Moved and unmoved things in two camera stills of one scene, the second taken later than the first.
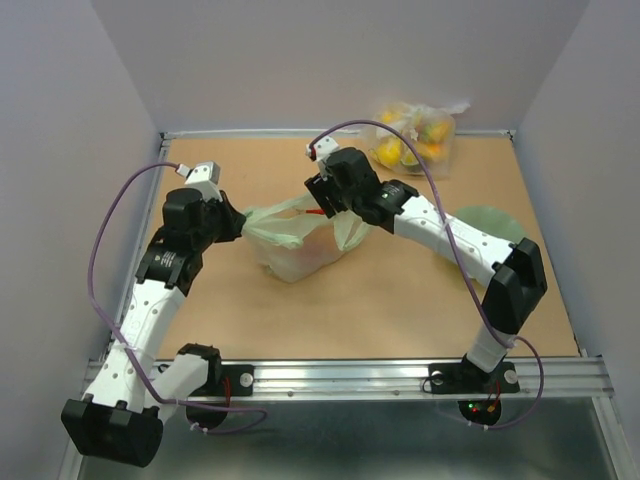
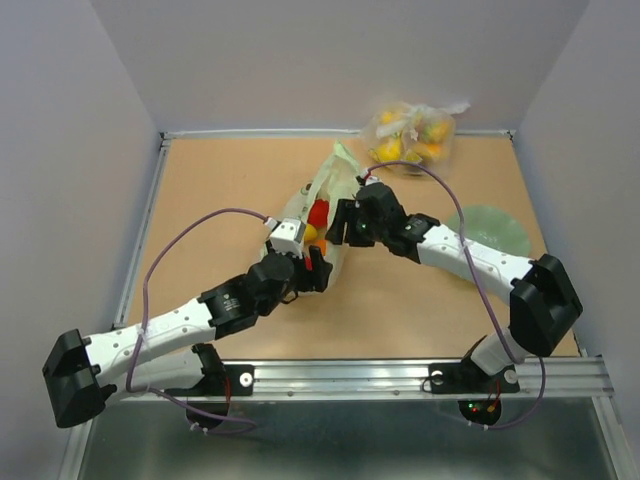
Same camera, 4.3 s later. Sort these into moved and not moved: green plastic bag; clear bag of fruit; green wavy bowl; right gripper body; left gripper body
Moved: left gripper body; green plastic bag; right gripper body
Not moved: clear bag of fruit; green wavy bowl
